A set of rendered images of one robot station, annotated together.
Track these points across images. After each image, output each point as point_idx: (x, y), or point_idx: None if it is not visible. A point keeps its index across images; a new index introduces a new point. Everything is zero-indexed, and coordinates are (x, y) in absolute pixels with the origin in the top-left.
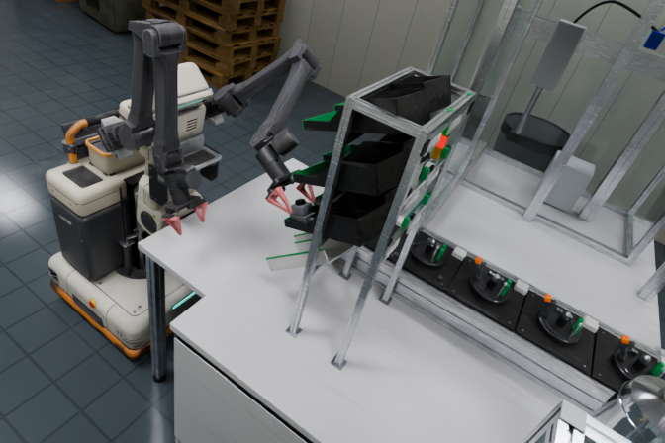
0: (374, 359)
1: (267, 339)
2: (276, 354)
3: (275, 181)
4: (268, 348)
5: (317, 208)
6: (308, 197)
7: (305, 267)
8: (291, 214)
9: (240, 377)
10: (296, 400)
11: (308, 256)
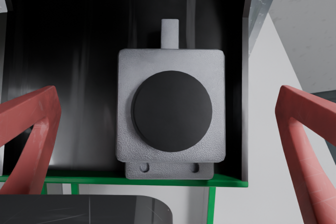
0: None
1: (251, 168)
2: (254, 138)
3: None
4: (260, 154)
5: (13, 154)
6: (46, 151)
7: (251, 50)
8: (208, 165)
9: (324, 145)
10: (272, 73)
11: (265, 15)
